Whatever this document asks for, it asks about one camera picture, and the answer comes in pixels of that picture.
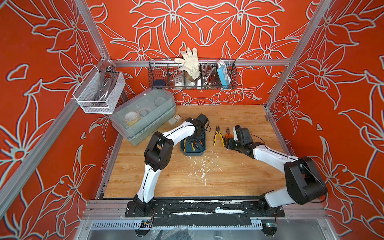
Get orange black pliers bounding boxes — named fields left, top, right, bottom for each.
left=191, top=141, right=203, bottom=152
left=224, top=128, right=232, bottom=148

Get white power strip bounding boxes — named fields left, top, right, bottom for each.
left=173, top=73, right=185, bottom=88

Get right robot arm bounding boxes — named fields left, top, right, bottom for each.
left=224, top=126, right=328, bottom=208

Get light blue box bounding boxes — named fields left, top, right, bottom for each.
left=217, top=60, right=231, bottom=86

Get small white orange carton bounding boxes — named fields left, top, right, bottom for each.
left=168, top=115, right=182, bottom=125

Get translucent grey tool case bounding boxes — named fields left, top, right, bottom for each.
left=110, top=89, right=176, bottom=146

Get white mesh wall basket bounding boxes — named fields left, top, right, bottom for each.
left=73, top=67, right=125, bottom=115

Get white work glove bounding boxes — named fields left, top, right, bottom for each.
left=174, top=48, right=201, bottom=81

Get yellow black combination pliers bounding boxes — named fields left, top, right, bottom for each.
left=214, top=126, right=225, bottom=147

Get black mounting base rail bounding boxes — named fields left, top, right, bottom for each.
left=125, top=196, right=285, bottom=218

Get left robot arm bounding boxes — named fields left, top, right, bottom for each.
left=134, top=114, right=209, bottom=213

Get dark round can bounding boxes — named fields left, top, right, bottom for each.
left=153, top=79, right=166, bottom=89

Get black wire wall basket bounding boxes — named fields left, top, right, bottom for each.
left=148, top=58, right=238, bottom=90

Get teal plastic storage box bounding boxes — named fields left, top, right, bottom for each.
left=180, top=131, right=207, bottom=157

